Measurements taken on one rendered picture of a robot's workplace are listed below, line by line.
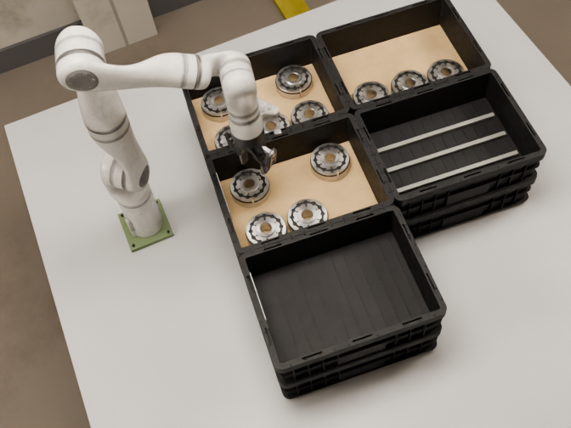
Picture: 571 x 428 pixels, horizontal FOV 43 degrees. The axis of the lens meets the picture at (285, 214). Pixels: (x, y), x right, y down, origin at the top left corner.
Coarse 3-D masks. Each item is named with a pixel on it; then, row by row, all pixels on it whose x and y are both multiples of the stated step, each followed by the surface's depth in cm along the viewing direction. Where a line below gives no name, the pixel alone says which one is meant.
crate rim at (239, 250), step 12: (324, 120) 188; (336, 120) 188; (288, 132) 187; (300, 132) 187; (360, 132) 185; (216, 156) 185; (372, 156) 181; (216, 180) 183; (384, 180) 177; (216, 192) 180; (384, 192) 176; (384, 204) 174; (228, 216) 176; (348, 216) 173; (228, 228) 177; (300, 228) 172; (312, 228) 172; (264, 240) 171; (276, 240) 171; (240, 252) 170
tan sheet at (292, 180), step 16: (288, 160) 195; (304, 160) 194; (352, 160) 193; (272, 176) 193; (288, 176) 192; (304, 176) 192; (352, 176) 191; (224, 192) 191; (272, 192) 190; (288, 192) 190; (304, 192) 189; (320, 192) 189; (336, 192) 189; (352, 192) 188; (368, 192) 188; (240, 208) 188; (256, 208) 188; (272, 208) 188; (288, 208) 187; (336, 208) 186; (352, 208) 186; (240, 224) 186; (240, 240) 184
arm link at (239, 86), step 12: (228, 72) 148; (240, 72) 147; (228, 84) 147; (240, 84) 147; (252, 84) 148; (228, 96) 149; (240, 96) 149; (252, 96) 151; (228, 108) 157; (240, 108) 154; (252, 108) 156; (240, 120) 158; (252, 120) 159
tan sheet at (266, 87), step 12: (312, 72) 210; (264, 84) 209; (264, 96) 207; (276, 96) 207; (312, 96) 206; (324, 96) 205; (288, 108) 204; (204, 120) 204; (204, 132) 202; (216, 132) 202
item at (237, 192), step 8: (240, 176) 190; (256, 176) 189; (264, 176) 189; (232, 184) 189; (264, 184) 188; (232, 192) 187; (240, 192) 187; (256, 192) 187; (264, 192) 187; (240, 200) 187; (248, 200) 186
